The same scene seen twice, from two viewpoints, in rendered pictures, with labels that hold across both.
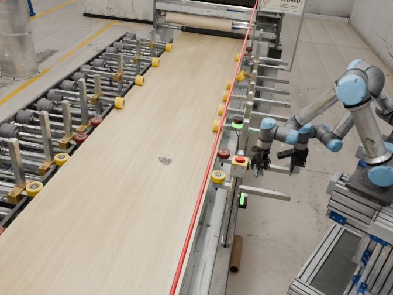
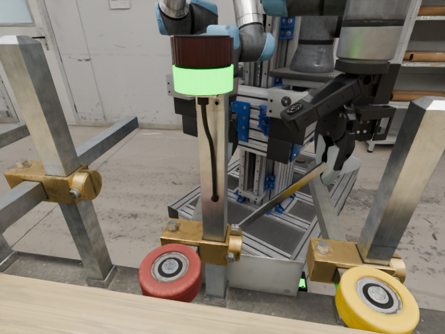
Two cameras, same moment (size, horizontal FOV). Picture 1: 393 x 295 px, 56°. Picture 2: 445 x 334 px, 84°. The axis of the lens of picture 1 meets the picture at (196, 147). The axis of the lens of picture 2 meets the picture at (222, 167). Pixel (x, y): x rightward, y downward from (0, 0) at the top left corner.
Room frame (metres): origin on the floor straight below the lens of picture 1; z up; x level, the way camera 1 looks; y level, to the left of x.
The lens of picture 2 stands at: (1.86, 0.04, 1.17)
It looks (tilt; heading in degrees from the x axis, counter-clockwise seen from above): 29 degrees down; 271
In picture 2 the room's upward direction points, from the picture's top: straight up
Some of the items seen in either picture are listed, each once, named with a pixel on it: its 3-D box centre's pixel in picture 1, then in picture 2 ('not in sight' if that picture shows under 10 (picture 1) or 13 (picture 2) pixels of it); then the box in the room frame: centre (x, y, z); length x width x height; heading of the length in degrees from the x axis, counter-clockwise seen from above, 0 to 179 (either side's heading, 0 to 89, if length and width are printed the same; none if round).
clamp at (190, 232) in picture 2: not in sight; (202, 243); (1.90, -0.27, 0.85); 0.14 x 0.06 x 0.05; 172
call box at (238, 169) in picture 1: (238, 167); not in sight; (1.38, -0.20, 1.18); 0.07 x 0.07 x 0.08; 82
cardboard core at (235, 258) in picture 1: (235, 253); not in sight; (1.92, -0.37, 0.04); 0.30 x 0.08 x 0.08; 172
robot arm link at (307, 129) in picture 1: (304, 132); (222, 51); (1.88, -0.60, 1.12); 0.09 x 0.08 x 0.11; 111
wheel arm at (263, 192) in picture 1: (251, 191); (328, 224); (1.66, -0.33, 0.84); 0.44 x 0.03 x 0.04; 82
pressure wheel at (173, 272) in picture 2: (223, 158); (173, 291); (1.94, -0.17, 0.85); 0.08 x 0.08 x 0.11
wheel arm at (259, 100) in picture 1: (258, 100); not in sight; (2.66, -0.44, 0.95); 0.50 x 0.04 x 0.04; 82
